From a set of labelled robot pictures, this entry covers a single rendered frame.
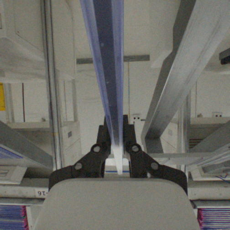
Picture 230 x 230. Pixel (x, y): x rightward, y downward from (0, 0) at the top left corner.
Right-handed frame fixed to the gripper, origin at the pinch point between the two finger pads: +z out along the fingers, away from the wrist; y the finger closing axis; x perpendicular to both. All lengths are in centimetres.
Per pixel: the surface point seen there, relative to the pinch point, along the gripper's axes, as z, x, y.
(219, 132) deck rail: 16.4, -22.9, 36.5
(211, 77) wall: 177, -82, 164
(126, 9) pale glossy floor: 129, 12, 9
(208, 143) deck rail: 16, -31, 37
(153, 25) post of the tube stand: 12.1, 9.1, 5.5
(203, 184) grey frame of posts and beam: 8, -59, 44
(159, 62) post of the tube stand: 8.4, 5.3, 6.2
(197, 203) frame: 1, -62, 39
